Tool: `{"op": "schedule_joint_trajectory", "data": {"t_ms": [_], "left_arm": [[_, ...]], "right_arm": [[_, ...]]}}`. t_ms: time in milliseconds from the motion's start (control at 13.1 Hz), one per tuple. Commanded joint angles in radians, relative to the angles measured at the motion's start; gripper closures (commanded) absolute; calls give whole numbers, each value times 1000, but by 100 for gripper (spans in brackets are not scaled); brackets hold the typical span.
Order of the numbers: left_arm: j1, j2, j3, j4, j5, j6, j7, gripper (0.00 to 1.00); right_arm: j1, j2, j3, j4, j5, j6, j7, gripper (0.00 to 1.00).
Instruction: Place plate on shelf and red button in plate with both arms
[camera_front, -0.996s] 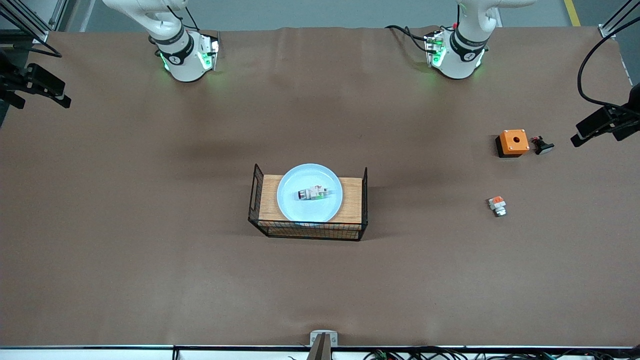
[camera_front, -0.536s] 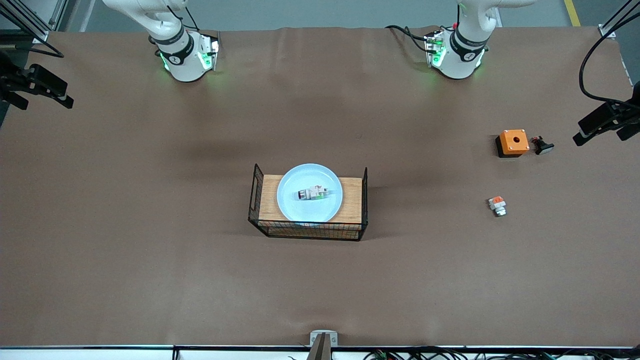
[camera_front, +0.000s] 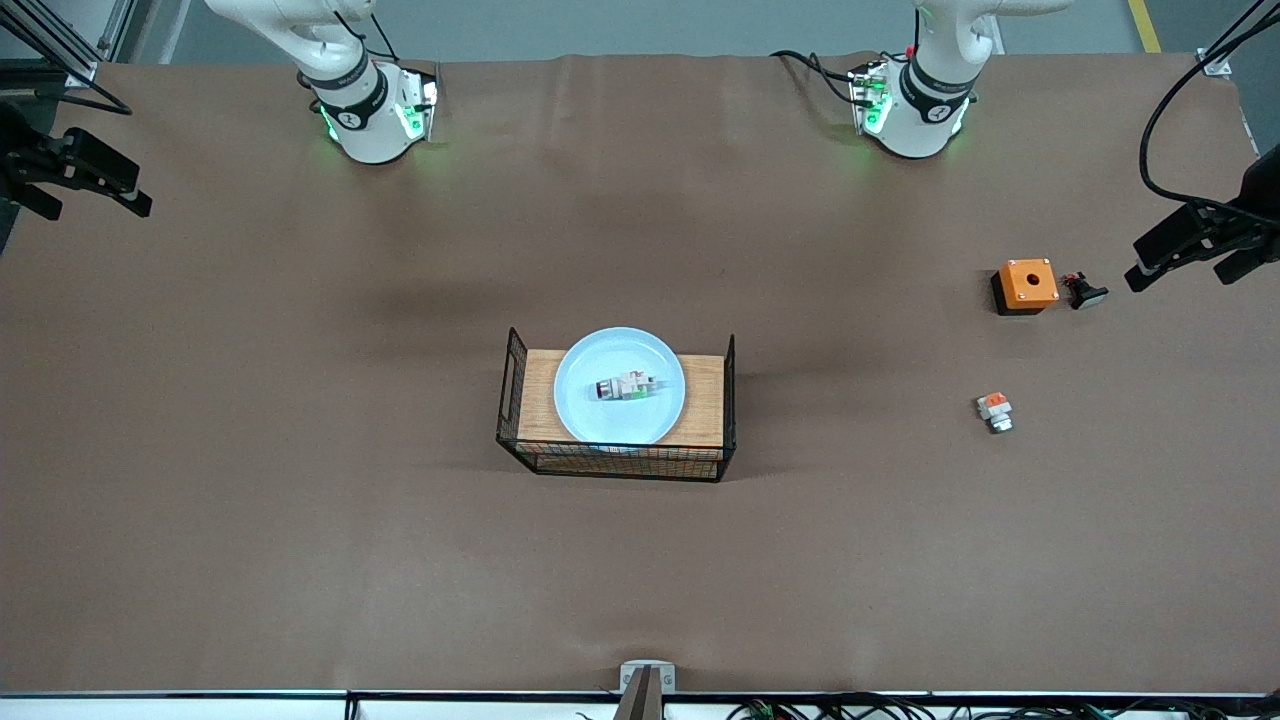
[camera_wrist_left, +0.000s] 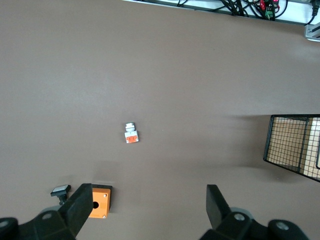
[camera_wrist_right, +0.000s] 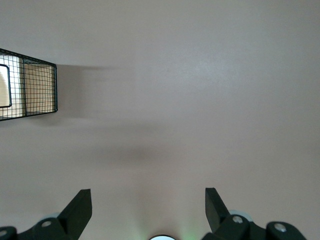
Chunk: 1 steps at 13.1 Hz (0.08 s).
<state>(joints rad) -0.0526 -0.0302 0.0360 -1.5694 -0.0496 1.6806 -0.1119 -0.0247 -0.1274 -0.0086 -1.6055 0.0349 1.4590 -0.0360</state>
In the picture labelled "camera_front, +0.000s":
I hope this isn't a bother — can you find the white switch with green tab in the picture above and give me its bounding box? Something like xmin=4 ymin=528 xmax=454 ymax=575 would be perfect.
xmin=595 ymin=371 xmax=662 ymax=404

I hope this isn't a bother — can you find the light blue round plate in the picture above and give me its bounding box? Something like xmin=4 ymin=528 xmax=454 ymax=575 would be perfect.
xmin=553 ymin=327 xmax=687 ymax=447

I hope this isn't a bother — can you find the black push button head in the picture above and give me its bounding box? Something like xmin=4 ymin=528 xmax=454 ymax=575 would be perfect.
xmin=1062 ymin=272 xmax=1110 ymax=311

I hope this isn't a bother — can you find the orange button box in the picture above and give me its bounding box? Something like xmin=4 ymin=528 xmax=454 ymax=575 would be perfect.
xmin=991 ymin=259 xmax=1060 ymax=317

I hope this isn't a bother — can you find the yellow floor tape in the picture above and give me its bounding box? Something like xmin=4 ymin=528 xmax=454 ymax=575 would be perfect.
xmin=1128 ymin=0 xmax=1164 ymax=54

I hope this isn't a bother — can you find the wooden board lid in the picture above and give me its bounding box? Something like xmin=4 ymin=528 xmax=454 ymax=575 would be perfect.
xmin=517 ymin=349 xmax=725 ymax=448

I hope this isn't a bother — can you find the brown table cover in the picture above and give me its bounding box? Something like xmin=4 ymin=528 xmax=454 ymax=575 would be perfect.
xmin=0 ymin=52 xmax=1280 ymax=696

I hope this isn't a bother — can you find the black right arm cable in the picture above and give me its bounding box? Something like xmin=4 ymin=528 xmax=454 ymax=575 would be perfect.
xmin=0 ymin=83 xmax=133 ymax=117

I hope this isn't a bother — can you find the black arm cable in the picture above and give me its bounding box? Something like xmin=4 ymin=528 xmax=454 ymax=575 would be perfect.
xmin=1139 ymin=5 xmax=1280 ymax=226
xmin=0 ymin=83 xmax=133 ymax=117

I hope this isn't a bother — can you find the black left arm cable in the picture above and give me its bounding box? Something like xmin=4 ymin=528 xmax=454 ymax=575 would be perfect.
xmin=1139 ymin=5 xmax=1280 ymax=226

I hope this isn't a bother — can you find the aluminium frame post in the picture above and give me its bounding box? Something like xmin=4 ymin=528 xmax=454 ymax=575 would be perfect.
xmin=0 ymin=0 xmax=138 ymax=89
xmin=1195 ymin=0 xmax=1280 ymax=78

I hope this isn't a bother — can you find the black right base cable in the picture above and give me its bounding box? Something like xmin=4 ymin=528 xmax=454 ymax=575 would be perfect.
xmin=335 ymin=5 xmax=403 ymax=63

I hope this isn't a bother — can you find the black base cable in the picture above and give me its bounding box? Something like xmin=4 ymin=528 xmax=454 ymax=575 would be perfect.
xmin=770 ymin=48 xmax=871 ymax=109
xmin=335 ymin=5 xmax=403 ymax=63

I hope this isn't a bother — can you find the black left base cable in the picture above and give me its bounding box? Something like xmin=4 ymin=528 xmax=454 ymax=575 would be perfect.
xmin=770 ymin=48 xmax=871 ymax=109

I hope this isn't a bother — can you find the black wire basket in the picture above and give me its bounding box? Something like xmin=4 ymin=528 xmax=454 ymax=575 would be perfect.
xmin=496 ymin=327 xmax=738 ymax=483

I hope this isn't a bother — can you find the black cable bundle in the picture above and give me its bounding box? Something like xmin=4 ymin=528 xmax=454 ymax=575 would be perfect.
xmin=725 ymin=693 xmax=1280 ymax=720

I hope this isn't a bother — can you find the grey metal camera bracket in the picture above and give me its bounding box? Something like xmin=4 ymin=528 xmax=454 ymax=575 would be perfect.
xmin=620 ymin=660 xmax=677 ymax=694

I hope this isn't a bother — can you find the brown camera stand post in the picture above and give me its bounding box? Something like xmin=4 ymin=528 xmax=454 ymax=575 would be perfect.
xmin=612 ymin=666 xmax=666 ymax=720

